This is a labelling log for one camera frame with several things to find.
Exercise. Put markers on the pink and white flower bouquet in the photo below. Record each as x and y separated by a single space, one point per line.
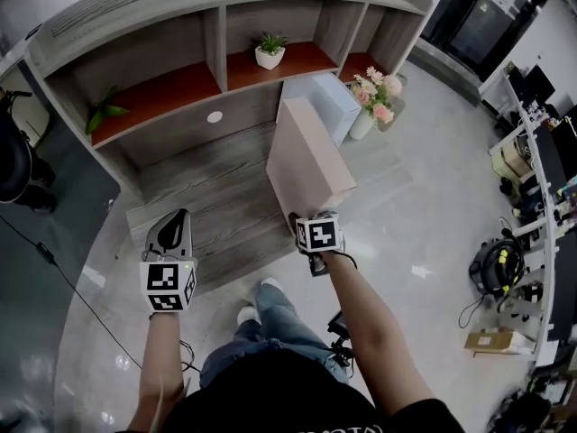
376 95

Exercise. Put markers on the person's white shoe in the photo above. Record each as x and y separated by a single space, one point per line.
247 314
270 282

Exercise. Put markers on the person's legs in blue jeans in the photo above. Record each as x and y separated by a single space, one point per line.
275 332

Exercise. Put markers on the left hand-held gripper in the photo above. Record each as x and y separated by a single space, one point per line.
162 282

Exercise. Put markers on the beige cardboard box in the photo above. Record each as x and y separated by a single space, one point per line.
306 165

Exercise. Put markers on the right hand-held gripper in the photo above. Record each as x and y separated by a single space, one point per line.
320 235

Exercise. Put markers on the black computer monitor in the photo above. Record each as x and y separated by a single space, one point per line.
516 86
540 84

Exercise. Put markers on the white ribbed vase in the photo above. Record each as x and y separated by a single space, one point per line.
360 126

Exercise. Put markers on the grey door mat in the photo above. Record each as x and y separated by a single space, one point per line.
446 70

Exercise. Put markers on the person's right white shoe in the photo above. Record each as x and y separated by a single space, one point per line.
270 282

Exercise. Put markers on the person's left white shoe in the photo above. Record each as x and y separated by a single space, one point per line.
247 314

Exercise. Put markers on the person's right forearm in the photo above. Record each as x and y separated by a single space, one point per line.
374 332

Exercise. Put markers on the light blue box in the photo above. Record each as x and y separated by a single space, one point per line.
336 102

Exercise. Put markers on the small plant in white pot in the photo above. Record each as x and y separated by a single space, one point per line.
269 57

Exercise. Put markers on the white rounded cabinet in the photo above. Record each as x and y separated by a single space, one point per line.
33 115

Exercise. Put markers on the small black monitor rig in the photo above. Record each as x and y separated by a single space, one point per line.
340 327

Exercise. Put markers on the white curved counter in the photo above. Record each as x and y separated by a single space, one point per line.
13 57

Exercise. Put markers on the black glass double door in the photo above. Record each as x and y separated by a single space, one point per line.
482 21

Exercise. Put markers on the white long office bench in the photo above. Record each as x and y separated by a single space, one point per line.
551 242

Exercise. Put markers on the white paper scrap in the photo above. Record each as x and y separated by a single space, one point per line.
420 271

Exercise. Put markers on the green leafy plant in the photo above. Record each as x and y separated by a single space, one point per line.
106 111

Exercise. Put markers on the person's black shirt torso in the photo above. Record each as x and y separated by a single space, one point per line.
279 404

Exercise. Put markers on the grey wooden desk with shelves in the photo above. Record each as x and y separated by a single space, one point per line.
203 174

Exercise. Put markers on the person's left forearm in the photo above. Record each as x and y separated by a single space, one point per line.
158 368

